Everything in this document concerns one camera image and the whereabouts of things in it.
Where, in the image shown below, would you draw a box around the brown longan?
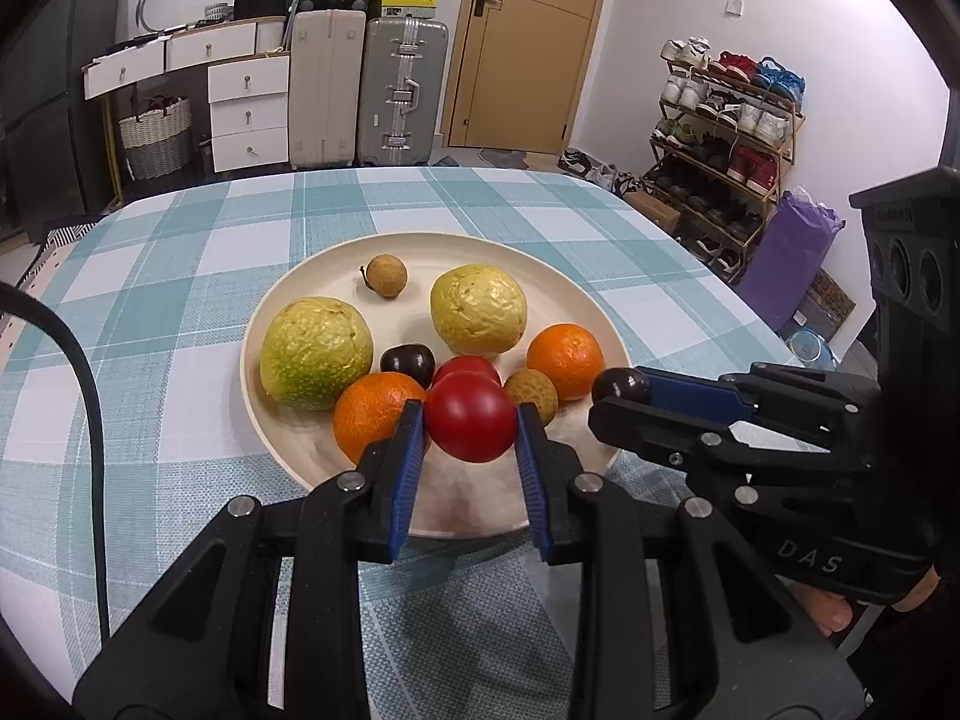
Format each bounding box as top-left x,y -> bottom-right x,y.
360,255 -> 408,299
504,370 -> 560,425

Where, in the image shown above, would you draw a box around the cardboard box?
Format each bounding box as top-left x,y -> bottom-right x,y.
622,191 -> 682,235

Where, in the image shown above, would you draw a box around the wooden shoe rack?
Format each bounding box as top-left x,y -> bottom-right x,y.
649,64 -> 805,278

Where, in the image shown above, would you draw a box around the small mandarin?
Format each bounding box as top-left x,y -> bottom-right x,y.
526,323 -> 605,401

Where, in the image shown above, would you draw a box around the dotted floor rug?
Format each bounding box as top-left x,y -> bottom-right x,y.
15,217 -> 102,293

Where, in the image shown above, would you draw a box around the white drawer desk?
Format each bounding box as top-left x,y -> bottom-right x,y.
82,15 -> 292,173

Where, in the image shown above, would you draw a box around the woven basket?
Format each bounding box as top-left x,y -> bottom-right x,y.
118,95 -> 194,181

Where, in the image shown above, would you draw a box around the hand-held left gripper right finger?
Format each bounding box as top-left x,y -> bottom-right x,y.
516,403 -> 867,720

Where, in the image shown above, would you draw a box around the beige suitcase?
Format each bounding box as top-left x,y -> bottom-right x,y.
289,9 -> 368,170

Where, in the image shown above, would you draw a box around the cream oval plate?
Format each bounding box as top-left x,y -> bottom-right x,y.
240,232 -> 632,539

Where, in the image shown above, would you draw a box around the black cable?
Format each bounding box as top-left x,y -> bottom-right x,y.
0,281 -> 112,642

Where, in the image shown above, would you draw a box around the dark glass cabinet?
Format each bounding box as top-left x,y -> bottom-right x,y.
0,0 -> 125,241

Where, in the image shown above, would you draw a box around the rows of shoes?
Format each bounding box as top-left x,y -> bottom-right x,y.
651,36 -> 807,275

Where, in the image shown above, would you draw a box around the yellow pole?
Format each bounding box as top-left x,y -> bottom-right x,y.
107,101 -> 122,209

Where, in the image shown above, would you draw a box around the red tomato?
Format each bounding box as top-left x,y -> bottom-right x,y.
425,371 -> 518,464
431,355 -> 502,391

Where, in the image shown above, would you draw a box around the large orange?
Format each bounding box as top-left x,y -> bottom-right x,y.
332,373 -> 428,466

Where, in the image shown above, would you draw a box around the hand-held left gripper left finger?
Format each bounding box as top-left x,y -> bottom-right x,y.
73,399 -> 427,720

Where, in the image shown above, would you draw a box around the person's right forearm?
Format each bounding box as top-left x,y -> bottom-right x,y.
847,600 -> 960,695

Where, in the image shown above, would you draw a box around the silver suitcase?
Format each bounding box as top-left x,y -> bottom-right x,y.
356,15 -> 449,167

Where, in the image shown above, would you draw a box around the dark plum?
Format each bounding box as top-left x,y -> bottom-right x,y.
379,343 -> 436,391
592,366 -> 651,406

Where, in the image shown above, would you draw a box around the purple bag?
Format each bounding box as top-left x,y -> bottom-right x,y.
735,187 -> 846,335

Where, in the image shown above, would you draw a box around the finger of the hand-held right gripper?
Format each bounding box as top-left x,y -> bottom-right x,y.
589,397 -> 734,481
637,362 -> 878,455

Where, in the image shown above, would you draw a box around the person's right hand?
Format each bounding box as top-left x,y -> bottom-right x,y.
793,566 -> 942,638

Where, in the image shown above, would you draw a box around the wooden door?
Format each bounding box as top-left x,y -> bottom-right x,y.
439,0 -> 617,155

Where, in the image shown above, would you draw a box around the light blue bowl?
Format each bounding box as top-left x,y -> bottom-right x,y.
787,328 -> 835,370

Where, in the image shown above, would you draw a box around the grey sneakers pile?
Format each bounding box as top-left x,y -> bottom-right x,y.
559,148 -> 646,196

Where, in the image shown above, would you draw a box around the brown patterned mat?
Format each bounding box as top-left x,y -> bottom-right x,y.
795,268 -> 856,331

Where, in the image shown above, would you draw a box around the yellow green citrus fruit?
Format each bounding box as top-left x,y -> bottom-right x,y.
430,264 -> 528,357

